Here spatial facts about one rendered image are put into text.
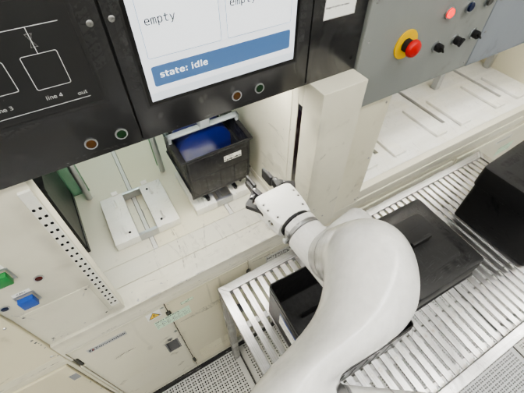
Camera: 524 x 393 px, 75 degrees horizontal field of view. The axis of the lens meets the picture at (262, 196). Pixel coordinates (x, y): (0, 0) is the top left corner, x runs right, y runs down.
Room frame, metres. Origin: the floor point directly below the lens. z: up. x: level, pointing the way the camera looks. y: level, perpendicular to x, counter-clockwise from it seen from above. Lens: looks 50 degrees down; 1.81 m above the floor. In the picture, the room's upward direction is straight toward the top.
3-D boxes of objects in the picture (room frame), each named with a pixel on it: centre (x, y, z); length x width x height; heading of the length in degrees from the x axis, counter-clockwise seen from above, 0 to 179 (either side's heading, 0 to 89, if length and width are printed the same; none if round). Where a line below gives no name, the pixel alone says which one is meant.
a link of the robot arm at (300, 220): (0.42, -0.08, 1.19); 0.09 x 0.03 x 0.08; 123
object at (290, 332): (0.36, -0.20, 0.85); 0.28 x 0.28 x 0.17; 29
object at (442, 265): (0.59, -0.51, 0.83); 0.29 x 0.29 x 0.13; 29
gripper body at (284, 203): (0.48, -0.05, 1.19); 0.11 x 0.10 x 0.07; 33
